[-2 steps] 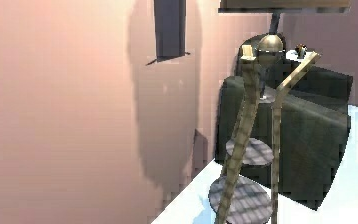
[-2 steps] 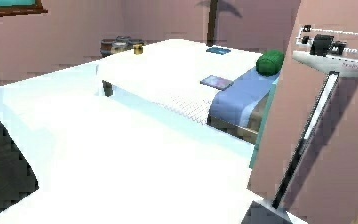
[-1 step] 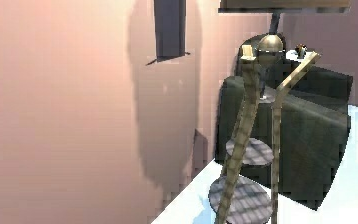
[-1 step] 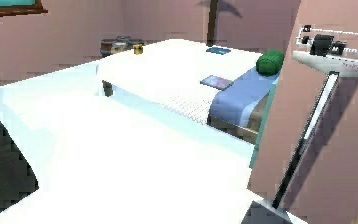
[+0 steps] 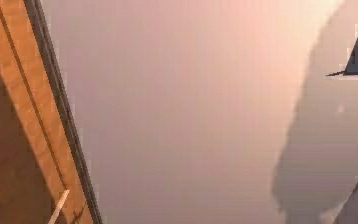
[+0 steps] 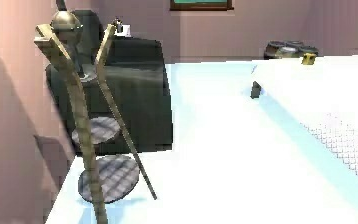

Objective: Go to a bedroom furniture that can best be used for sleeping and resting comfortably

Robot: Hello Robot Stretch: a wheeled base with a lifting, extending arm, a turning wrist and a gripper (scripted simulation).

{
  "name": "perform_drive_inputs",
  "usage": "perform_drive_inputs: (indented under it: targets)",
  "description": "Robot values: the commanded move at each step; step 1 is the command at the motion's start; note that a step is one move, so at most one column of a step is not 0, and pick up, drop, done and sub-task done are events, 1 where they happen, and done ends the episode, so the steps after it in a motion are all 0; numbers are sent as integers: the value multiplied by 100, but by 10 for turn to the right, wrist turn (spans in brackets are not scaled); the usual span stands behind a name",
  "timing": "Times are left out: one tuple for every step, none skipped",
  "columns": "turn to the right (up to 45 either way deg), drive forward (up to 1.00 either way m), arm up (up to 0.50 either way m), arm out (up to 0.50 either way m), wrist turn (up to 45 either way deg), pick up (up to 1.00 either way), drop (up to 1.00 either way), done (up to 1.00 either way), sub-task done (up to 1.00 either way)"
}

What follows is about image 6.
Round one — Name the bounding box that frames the dark green cupboard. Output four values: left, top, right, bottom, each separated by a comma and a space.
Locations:
45, 9, 174, 157

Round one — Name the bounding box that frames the white pale blue bed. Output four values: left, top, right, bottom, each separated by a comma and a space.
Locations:
44, 54, 358, 224

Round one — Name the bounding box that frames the small dark grey block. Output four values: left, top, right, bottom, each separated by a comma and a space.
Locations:
249, 80, 263, 100

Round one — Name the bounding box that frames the brass stand with round shelves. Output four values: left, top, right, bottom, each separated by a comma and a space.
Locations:
33, 0, 159, 224

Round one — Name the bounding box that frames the small dark bottle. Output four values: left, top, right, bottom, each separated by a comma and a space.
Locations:
114, 17, 125, 34

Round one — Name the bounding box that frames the white textured blanket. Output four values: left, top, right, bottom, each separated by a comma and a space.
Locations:
252, 54, 358, 185

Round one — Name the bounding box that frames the brown framed wall picture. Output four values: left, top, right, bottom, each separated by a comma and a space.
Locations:
169, 0, 235, 12

